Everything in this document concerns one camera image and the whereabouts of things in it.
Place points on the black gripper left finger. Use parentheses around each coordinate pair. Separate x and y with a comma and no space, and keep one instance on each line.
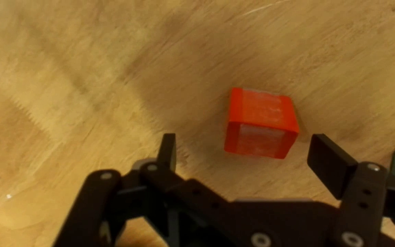
(97,206)

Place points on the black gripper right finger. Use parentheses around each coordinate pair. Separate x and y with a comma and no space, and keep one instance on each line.
(332,164)

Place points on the red cube block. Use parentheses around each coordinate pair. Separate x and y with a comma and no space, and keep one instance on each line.
(260,123)

